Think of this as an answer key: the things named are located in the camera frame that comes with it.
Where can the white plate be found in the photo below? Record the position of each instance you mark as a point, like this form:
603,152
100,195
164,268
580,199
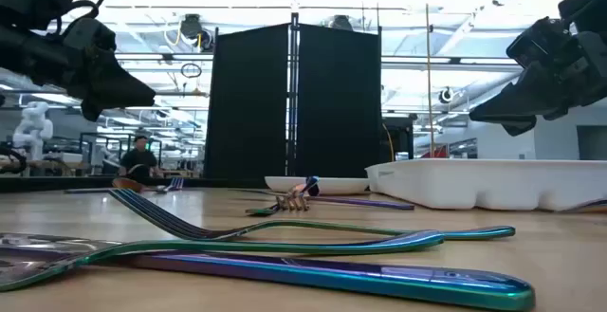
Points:
341,186

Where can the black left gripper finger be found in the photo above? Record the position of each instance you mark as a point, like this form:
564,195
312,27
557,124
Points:
118,89
91,110

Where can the black partition panel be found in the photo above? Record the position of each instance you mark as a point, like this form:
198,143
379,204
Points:
246,113
339,113

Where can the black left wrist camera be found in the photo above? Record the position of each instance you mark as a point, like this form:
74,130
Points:
90,34

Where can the thin brass pole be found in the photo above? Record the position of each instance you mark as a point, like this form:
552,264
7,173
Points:
429,65

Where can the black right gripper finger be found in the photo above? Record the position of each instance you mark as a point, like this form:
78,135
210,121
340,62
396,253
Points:
519,128
512,101

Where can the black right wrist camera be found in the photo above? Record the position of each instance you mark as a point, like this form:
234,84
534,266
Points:
536,42

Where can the black equipment rack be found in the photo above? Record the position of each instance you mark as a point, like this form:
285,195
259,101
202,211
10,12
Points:
400,136

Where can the red background object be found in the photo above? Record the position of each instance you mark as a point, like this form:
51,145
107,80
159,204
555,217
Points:
438,153

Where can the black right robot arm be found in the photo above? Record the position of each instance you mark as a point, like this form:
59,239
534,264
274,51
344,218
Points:
588,4

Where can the white cutlery tray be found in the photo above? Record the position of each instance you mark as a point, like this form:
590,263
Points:
474,184

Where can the person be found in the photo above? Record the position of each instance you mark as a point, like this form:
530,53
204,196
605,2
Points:
138,160

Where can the iridescent knife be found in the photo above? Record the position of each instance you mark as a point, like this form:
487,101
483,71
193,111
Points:
370,203
379,279

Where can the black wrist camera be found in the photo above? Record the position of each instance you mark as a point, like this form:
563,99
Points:
90,34
536,42

